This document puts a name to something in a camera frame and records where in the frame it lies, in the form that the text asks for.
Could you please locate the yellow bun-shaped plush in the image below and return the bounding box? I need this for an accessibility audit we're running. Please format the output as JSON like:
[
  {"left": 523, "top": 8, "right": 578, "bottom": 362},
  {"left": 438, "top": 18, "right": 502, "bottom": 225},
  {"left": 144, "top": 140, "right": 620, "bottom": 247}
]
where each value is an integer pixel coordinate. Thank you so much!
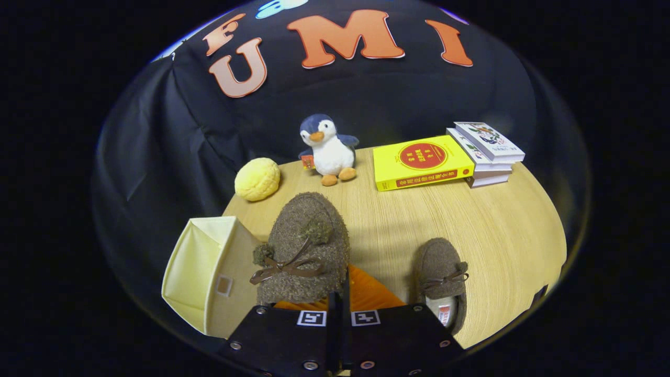
[{"left": 234, "top": 157, "right": 282, "bottom": 202}]

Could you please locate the white book with illustrated cover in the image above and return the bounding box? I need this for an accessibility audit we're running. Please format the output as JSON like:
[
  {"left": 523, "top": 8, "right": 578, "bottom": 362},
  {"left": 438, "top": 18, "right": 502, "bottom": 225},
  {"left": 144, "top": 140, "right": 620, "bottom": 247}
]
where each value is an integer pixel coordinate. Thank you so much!
[{"left": 453, "top": 121, "right": 526, "bottom": 163}]

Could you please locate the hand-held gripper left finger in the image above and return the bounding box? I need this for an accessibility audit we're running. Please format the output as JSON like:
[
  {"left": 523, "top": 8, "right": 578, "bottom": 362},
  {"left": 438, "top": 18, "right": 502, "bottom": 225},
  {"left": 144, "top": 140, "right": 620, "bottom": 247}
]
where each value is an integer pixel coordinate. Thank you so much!
[{"left": 216, "top": 292, "right": 342, "bottom": 377}]

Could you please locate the brown fuzzy shoe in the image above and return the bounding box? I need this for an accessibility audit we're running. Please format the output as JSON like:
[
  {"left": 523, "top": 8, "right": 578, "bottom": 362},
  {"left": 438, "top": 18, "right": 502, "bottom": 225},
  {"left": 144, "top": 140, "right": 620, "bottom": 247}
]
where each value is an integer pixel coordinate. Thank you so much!
[
  {"left": 410, "top": 238, "right": 470, "bottom": 336},
  {"left": 250, "top": 192, "right": 351, "bottom": 305}
]

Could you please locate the yellow book with red circle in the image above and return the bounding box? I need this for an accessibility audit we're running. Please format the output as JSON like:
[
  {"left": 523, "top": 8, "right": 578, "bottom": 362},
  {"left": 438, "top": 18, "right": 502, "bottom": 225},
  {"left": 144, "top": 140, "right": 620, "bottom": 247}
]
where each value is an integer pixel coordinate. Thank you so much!
[{"left": 373, "top": 135, "right": 476, "bottom": 192}]

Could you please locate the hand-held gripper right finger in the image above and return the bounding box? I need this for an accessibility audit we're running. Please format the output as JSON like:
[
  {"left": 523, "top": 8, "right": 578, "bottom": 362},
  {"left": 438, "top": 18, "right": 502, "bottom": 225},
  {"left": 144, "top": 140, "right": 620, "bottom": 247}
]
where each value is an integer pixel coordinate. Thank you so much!
[{"left": 341, "top": 263, "right": 466, "bottom": 377}]

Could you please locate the plain white book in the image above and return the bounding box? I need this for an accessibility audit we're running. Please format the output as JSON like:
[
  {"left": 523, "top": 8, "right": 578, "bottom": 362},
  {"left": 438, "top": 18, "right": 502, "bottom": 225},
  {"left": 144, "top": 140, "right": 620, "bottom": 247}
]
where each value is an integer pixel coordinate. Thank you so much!
[
  {"left": 446, "top": 127, "right": 513, "bottom": 172},
  {"left": 466, "top": 172, "right": 510, "bottom": 188}
]

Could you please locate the penguin plush toy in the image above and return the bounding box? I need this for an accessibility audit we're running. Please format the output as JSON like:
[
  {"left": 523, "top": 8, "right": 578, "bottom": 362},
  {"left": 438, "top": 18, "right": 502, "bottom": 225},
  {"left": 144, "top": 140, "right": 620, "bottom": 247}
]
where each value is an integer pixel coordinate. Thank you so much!
[{"left": 298, "top": 114, "right": 361, "bottom": 187}]

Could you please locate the cream fabric storage box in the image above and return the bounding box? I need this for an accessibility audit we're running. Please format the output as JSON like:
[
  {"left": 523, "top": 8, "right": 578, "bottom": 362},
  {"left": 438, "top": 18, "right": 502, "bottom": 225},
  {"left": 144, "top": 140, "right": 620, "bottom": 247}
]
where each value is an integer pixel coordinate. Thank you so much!
[{"left": 161, "top": 216, "right": 270, "bottom": 338}]

